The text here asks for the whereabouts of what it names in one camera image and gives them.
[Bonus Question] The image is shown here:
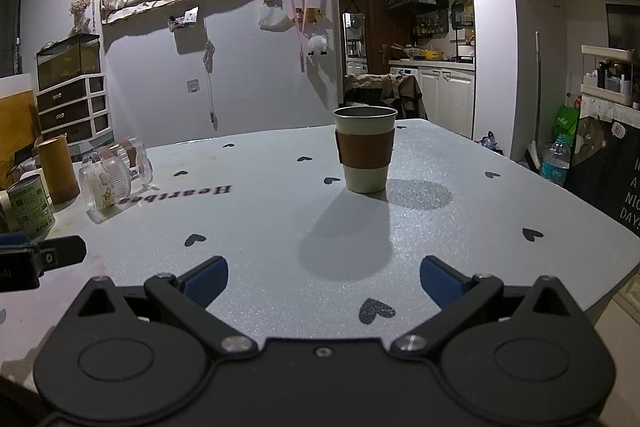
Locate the grey heart-print table cover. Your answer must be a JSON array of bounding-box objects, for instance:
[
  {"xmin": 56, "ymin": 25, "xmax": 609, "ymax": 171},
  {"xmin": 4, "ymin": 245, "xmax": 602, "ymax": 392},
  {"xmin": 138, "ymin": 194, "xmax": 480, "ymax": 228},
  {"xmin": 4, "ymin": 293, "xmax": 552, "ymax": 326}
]
[{"xmin": 0, "ymin": 117, "xmax": 640, "ymax": 375}]

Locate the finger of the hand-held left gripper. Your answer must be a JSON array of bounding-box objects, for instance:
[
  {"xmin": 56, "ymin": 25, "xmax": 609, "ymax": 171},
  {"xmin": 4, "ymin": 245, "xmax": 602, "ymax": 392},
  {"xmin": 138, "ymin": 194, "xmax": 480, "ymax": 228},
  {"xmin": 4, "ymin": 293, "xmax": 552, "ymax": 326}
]
[{"xmin": 0, "ymin": 232, "xmax": 87, "ymax": 272}]

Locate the white plastic bag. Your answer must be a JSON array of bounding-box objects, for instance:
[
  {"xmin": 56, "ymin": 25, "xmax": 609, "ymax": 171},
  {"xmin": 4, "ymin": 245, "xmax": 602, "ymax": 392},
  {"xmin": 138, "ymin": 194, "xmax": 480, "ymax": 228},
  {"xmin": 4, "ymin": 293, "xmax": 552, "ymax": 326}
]
[{"xmin": 257, "ymin": 3, "xmax": 292, "ymax": 31}]

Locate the brown cylindrical canister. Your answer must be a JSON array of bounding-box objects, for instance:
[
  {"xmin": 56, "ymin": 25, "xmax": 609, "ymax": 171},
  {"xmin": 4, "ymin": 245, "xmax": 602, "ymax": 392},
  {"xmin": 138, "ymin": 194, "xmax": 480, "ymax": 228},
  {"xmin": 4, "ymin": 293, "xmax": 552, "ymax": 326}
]
[{"xmin": 37, "ymin": 134, "xmax": 81, "ymax": 206}]

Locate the white kitchen base cabinet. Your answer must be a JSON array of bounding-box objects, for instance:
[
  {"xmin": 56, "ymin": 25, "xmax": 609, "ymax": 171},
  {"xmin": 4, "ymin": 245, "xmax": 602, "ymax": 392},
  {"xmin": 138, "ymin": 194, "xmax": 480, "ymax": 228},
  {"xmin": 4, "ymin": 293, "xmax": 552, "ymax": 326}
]
[{"xmin": 388, "ymin": 61, "xmax": 477, "ymax": 138}]

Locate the dried flower vase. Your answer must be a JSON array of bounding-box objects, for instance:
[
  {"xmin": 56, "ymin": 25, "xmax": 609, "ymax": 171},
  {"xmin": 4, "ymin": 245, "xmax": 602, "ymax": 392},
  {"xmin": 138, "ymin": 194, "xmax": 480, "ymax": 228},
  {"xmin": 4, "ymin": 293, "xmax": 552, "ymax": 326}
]
[{"xmin": 69, "ymin": 0, "xmax": 94, "ymax": 36}]

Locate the white mop pole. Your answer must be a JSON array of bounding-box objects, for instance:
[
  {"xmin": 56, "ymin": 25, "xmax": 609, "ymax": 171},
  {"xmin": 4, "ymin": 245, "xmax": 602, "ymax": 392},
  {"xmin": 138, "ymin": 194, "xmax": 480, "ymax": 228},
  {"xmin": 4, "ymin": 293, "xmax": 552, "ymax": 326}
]
[{"xmin": 533, "ymin": 31, "xmax": 545, "ymax": 160}]

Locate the white drawer cabinet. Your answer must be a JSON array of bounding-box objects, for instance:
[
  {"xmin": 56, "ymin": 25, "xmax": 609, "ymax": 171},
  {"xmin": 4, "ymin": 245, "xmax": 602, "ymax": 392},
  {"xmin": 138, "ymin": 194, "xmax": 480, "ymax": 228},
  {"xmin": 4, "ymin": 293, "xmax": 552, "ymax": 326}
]
[{"xmin": 35, "ymin": 74, "xmax": 109, "ymax": 144}]

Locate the wooden board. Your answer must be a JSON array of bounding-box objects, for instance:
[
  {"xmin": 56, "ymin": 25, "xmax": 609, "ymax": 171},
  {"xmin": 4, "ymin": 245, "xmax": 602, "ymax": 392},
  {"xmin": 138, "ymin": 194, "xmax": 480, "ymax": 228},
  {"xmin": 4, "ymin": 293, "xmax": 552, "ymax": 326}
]
[{"xmin": 0, "ymin": 89, "xmax": 43, "ymax": 168}]

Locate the glass aquarium tank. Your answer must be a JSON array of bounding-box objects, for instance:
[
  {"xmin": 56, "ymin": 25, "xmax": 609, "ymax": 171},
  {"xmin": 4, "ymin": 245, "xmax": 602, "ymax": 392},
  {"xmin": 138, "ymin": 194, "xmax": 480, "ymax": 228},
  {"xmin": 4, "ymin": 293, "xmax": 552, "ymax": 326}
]
[{"xmin": 35, "ymin": 34, "xmax": 102, "ymax": 90}]

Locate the green shopping bag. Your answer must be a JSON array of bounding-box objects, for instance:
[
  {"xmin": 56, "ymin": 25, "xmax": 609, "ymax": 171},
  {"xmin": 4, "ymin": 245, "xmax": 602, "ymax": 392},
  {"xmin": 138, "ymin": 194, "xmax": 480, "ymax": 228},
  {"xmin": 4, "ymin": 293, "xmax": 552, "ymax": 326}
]
[{"xmin": 552, "ymin": 104, "xmax": 582, "ymax": 144}]

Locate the clear water bottle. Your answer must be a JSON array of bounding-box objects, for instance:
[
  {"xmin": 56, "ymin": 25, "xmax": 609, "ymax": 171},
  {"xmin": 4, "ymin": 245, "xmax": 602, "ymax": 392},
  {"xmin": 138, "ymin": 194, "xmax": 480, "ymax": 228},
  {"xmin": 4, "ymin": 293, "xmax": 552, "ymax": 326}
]
[{"xmin": 539, "ymin": 134, "xmax": 571, "ymax": 188}]

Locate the clear glass mug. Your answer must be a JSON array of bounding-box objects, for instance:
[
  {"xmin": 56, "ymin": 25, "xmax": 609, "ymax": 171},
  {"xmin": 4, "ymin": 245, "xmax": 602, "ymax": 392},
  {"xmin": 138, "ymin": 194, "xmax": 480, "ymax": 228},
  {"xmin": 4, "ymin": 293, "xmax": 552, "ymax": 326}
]
[{"xmin": 79, "ymin": 136, "xmax": 154, "ymax": 211}]

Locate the green labelled tin can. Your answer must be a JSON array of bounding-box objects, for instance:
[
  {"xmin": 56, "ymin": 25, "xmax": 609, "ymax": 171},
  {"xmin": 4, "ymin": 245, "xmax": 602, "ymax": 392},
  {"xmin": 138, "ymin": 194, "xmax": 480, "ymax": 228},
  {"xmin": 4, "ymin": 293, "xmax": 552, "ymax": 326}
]
[{"xmin": 7, "ymin": 174, "xmax": 56, "ymax": 241}]

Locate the black chalkboard sign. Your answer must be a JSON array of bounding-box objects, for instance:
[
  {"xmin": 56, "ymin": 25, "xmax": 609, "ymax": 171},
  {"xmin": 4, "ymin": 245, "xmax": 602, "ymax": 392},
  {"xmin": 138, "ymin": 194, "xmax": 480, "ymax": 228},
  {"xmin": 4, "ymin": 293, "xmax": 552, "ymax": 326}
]
[{"xmin": 564, "ymin": 114, "xmax": 640, "ymax": 239}]

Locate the chair with brown cloth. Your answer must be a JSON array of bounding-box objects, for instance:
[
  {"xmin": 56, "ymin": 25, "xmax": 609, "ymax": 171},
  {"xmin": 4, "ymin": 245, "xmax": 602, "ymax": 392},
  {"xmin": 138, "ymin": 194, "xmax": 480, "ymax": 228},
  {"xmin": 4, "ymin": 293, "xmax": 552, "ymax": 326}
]
[{"xmin": 343, "ymin": 73, "xmax": 427, "ymax": 120}]

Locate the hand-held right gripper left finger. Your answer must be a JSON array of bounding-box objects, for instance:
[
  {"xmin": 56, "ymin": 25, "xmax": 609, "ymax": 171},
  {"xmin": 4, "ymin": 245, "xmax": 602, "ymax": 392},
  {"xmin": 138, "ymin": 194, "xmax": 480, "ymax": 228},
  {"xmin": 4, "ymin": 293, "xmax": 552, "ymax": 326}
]
[{"xmin": 70, "ymin": 256, "xmax": 258, "ymax": 360}]

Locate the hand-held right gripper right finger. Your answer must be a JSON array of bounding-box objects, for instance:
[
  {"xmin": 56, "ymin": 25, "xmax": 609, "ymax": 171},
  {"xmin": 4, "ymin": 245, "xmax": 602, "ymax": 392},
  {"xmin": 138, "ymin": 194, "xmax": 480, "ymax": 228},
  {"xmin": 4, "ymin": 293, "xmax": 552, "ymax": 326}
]
[{"xmin": 390, "ymin": 256, "xmax": 581, "ymax": 355}]

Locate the white cup with brown sleeve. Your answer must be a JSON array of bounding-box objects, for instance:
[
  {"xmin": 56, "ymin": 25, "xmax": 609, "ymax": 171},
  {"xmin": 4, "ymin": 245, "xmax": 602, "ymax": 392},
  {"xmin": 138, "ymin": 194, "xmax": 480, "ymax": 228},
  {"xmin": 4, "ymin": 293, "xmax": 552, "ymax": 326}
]
[{"xmin": 333, "ymin": 105, "xmax": 399, "ymax": 194}]

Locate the white storage rack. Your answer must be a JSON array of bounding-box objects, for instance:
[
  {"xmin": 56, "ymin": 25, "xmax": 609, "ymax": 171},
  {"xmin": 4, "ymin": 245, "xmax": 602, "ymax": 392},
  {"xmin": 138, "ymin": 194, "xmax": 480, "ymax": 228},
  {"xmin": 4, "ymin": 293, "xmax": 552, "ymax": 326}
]
[{"xmin": 580, "ymin": 44, "xmax": 640, "ymax": 108}]

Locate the dark wooden door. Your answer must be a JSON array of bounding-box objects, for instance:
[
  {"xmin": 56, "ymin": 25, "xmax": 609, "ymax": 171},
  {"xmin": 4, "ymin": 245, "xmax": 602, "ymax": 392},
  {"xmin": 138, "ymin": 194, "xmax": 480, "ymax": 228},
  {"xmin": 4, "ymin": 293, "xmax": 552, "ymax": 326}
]
[{"xmin": 338, "ymin": 0, "xmax": 391, "ymax": 76}]

